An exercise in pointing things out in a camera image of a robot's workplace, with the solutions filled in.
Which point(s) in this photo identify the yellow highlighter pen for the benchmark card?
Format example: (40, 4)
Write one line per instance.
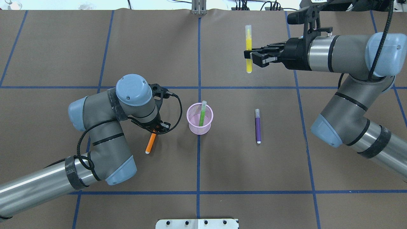
(248, 45)

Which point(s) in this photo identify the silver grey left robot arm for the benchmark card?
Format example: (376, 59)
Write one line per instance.
(102, 152)

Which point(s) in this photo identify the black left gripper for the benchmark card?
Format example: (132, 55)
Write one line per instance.
(155, 126)

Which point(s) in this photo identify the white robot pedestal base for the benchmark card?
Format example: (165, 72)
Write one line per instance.
(197, 224)

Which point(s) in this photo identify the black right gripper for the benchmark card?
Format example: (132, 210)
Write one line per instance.
(297, 53)

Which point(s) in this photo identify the orange highlighter pen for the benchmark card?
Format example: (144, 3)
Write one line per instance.
(150, 143)

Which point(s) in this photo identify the purple highlighter pen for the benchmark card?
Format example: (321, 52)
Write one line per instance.
(257, 126)

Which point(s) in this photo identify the brown paper table cover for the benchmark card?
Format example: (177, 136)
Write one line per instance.
(291, 180)

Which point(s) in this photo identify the pink mesh pen holder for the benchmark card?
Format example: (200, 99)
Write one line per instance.
(193, 115)

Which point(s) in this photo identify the aluminium frame post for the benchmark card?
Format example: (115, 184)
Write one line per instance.
(198, 7)

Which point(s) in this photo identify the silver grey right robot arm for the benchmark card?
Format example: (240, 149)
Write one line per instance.
(343, 120)

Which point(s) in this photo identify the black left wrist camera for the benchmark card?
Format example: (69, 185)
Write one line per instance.
(160, 92)

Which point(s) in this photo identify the green highlighter pen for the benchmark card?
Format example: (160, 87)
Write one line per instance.
(202, 113)

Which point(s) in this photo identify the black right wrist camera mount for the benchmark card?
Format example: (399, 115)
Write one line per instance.
(309, 16)

